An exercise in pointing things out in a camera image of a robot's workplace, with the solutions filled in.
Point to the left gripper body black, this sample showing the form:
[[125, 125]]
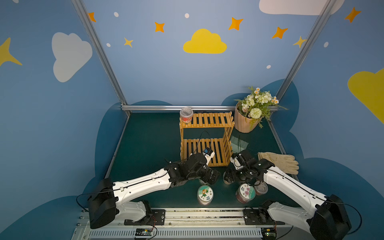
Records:
[[210, 174]]

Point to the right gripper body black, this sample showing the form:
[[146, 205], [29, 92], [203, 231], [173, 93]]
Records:
[[231, 174]]

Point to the bamboo two-tier shelf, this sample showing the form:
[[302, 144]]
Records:
[[221, 146]]

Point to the small clear jar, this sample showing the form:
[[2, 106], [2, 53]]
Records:
[[261, 188], [186, 115]]

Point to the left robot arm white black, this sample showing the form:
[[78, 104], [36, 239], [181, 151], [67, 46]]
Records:
[[116, 200]]

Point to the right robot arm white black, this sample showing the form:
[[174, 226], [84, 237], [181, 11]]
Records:
[[324, 217]]

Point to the large jar purple flower lid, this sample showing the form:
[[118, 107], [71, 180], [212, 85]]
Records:
[[245, 193]]

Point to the large jar orange flower lid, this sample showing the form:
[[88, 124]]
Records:
[[205, 195]]

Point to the beige work gloves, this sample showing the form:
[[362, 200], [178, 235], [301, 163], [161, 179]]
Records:
[[287, 163]]

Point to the pink ribbed flower pot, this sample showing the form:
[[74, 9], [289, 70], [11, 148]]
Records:
[[244, 124]]

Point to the right green circuit board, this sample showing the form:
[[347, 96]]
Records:
[[269, 234]]

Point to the green circuit board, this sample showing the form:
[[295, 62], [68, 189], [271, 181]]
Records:
[[269, 234], [143, 233]]

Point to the white green artificial flowers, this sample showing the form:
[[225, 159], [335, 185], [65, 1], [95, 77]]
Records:
[[258, 105]]

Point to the left green circuit board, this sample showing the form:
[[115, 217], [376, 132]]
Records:
[[143, 233]]

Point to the rear aluminium crossbar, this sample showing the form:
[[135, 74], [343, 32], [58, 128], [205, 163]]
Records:
[[177, 108]]

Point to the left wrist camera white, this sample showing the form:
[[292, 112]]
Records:
[[208, 154]]

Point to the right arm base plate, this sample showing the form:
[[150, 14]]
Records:
[[257, 217]]

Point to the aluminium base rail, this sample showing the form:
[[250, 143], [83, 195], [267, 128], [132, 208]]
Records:
[[190, 224]]

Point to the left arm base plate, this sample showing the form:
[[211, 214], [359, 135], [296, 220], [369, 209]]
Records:
[[157, 219]]

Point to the right aluminium frame post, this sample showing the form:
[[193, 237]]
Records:
[[314, 33]]

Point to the aluminium frame post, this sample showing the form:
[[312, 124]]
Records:
[[314, 33], [90, 29]]

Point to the left aluminium frame post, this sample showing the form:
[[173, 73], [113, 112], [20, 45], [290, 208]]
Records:
[[90, 29]]

